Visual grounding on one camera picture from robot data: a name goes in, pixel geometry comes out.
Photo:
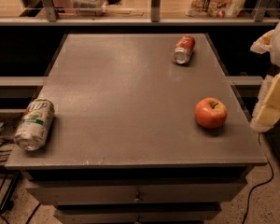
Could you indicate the green white 7up can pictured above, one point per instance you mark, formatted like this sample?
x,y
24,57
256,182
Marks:
x,y
33,128

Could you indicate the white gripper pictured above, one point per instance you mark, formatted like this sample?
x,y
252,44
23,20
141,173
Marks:
x,y
266,111

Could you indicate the red apple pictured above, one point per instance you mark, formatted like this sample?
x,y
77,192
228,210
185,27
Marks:
x,y
210,113

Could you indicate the clear plastic container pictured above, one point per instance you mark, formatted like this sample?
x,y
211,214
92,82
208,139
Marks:
x,y
89,0

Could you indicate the grey table drawer unit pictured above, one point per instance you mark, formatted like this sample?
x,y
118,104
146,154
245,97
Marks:
x,y
125,147

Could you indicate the colourful snack bag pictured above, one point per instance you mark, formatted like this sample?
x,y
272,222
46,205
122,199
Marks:
x,y
215,8

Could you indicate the metal shelf rail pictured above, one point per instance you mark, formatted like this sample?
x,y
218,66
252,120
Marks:
x,y
132,13

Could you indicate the red coke can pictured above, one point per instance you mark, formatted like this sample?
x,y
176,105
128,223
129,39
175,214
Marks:
x,y
183,49

